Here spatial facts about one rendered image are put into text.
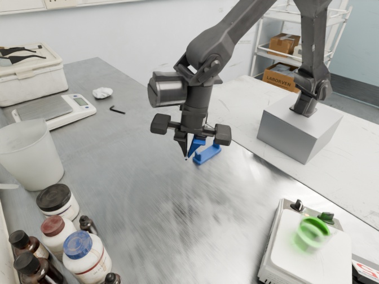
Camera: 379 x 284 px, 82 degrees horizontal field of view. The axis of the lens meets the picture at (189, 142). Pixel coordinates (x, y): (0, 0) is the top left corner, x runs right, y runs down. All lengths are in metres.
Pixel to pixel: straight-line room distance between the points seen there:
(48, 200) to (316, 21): 0.68
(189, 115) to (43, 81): 0.82
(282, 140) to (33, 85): 1.01
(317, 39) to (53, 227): 0.66
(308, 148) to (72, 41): 1.35
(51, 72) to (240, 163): 0.89
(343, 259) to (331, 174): 0.32
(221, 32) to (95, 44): 1.24
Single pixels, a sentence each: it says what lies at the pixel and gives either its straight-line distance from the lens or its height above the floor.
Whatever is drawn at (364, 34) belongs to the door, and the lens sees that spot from 3.35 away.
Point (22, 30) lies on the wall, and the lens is 1.50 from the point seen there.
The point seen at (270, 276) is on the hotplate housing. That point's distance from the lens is 0.47.
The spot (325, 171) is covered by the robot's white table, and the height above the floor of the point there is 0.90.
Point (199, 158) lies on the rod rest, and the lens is 0.65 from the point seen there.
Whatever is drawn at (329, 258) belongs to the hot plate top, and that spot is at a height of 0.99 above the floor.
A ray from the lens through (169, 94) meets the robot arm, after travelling 0.41.
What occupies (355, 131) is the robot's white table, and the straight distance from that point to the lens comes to 0.99.
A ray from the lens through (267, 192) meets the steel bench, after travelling 0.63.
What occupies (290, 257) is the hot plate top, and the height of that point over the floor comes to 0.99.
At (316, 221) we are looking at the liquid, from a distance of 0.45.
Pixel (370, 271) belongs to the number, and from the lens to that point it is 0.58.
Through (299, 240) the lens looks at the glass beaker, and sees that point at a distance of 0.44.
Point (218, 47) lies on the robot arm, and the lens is 0.42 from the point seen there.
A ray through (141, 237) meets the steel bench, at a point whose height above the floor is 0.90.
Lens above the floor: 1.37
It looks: 40 degrees down
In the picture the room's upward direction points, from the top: straight up
